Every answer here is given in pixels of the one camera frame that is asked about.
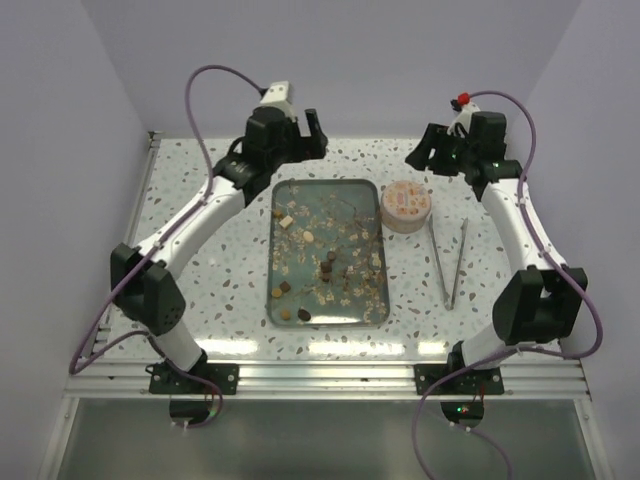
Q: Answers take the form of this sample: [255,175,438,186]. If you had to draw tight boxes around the red emergency button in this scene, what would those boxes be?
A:
[457,92,470,105]

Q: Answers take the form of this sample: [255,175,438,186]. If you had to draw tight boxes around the silver embossed tin lid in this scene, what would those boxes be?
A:
[381,181,432,206]

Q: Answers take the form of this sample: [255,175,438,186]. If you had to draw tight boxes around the dark ridged oval chocolate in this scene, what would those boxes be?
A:
[298,308,311,321]

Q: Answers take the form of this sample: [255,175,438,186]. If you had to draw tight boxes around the aluminium frame rail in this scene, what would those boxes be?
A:
[63,357,590,400]

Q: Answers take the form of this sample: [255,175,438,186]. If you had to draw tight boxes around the round tin container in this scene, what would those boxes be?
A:
[381,203,432,234]

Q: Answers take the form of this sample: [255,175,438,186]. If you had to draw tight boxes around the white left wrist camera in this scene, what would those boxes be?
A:
[260,81,296,120]

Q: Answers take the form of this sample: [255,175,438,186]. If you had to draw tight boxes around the purple cable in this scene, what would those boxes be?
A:
[412,89,604,480]
[68,64,266,431]

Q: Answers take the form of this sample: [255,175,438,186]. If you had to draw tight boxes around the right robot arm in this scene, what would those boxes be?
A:
[406,111,588,395]

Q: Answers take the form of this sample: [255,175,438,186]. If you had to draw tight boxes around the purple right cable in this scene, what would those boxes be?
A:
[412,89,604,480]

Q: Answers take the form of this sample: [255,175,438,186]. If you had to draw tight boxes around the floral blue serving tray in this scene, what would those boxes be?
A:
[266,179,390,328]

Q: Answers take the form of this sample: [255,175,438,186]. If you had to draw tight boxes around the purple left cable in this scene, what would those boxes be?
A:
[68,64,266,431]

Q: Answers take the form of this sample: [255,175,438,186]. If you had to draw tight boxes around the white rectangular chocolate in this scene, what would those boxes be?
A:
[280,216,293,229]

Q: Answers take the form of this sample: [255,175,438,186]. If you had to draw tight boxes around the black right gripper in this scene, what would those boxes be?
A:
[405,123,477,177]

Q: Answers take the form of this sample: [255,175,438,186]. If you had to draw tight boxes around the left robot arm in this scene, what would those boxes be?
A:
[110,107,328,395]

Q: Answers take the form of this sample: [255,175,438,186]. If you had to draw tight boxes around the metal serving tongs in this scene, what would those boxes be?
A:
[427,214,469,311]

